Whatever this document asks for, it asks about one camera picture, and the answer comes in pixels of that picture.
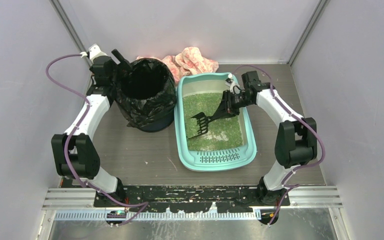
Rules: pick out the teal litter box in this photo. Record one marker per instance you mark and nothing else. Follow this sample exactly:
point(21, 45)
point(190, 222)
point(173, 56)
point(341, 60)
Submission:
point(216, 160)

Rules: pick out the black litter scoop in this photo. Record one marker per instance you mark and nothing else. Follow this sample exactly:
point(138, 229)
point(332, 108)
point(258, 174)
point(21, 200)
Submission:
point(202, 124)

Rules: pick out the green litter pellets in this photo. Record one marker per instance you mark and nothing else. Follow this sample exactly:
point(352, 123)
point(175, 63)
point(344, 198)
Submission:
point(222, 133)

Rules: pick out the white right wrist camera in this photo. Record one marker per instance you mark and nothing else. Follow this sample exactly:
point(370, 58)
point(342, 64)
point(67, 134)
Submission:
point(233, 86)

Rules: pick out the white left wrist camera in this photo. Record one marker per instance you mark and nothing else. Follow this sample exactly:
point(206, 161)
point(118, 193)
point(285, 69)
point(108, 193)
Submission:
point(94, 52)

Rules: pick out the bin with black bag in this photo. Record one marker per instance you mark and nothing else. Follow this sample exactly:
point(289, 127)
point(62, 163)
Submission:
point(146, 96)

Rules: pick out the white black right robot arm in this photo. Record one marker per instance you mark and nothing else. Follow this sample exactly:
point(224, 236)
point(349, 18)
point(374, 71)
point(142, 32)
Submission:
point(295, 145)

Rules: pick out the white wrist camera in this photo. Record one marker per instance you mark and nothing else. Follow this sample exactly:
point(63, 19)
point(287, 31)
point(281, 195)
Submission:
point(233, 86)
point(94, 52)

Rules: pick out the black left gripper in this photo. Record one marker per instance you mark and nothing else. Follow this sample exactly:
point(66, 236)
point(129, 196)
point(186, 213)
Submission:
point(119, 62)

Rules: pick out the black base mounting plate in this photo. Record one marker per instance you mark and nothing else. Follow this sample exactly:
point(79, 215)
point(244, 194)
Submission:
point(200, 198)

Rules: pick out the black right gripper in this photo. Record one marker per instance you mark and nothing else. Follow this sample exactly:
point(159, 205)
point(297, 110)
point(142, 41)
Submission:
point(228, 103)

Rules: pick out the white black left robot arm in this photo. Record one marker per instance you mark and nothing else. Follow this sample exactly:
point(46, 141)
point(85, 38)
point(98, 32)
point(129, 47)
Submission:
point(74, 153)

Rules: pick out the pink patterned cloth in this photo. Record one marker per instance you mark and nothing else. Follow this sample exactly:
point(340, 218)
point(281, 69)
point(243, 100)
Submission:
point(188, 62)

